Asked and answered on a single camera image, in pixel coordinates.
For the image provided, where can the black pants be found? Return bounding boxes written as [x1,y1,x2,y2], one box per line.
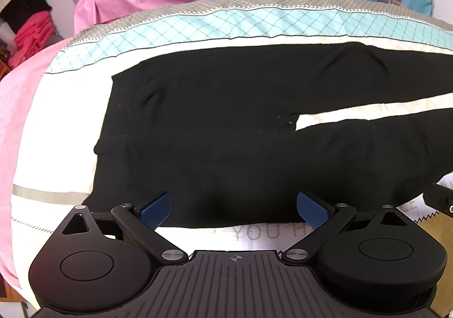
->
[86,43,452,227]

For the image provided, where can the patterned bed sheet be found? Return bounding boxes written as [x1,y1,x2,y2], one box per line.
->
[1,0,452,298]

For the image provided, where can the red folded clothes on shelf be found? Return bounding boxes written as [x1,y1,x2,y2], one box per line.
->
[8,11,55,69]

